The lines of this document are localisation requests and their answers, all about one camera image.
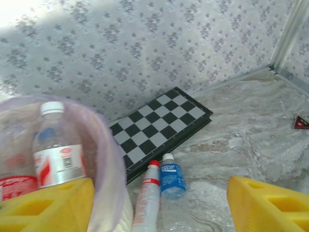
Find clear cola bottle red label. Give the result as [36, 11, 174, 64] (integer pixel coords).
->
[0, 174, 39, 203]

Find aluminium floor rail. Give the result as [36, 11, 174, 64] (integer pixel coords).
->
[189, 65, 273, 97]
[271, 66, 309, 96]

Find milky white bottle red cap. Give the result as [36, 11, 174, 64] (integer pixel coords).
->
[131, 159, 161, 232]

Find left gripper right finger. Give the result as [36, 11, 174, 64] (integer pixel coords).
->
[226, 175, 309, 232]

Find clear bottle red white label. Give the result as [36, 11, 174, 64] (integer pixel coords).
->
[32, 101, 88, 189]

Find white trash bin with liner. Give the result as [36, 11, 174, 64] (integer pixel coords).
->
[0, 95, 127, 232]

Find black grey chessboard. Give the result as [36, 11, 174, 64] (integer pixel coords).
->
[107, 87, 213, 186]

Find aluminium frame post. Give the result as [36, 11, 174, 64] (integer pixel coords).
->
[269, 0, 309, 71]

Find blue label sports drink bottle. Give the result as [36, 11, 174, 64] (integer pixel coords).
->
[159, 153, 187, 201]

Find red black triangle card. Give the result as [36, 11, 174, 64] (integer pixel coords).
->
[294, 114, 309, 131]

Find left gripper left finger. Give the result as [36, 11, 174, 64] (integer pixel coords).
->
[0, 177, 95, 232]

